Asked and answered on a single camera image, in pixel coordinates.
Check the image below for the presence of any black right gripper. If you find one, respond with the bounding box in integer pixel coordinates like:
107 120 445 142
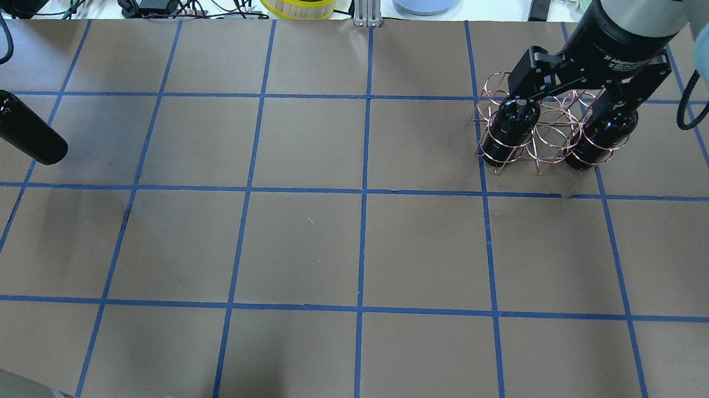
506 4 674 133

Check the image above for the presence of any dark glass wine bottle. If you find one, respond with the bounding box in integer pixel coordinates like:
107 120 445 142
0 89 68 166

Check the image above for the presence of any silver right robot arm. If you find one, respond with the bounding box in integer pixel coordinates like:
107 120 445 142
508 0 709 115

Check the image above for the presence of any dark bottle in basket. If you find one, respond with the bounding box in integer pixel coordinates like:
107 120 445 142
564 109 639 172
480 98 541 168

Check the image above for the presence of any black power adapter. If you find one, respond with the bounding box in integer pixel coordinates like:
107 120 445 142
527 0 552 22

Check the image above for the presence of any copper wire wine basket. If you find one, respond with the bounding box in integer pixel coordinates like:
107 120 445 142
473 71 630 176

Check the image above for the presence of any aluminium frame post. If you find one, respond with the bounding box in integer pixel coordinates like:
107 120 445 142
352 0 383 28

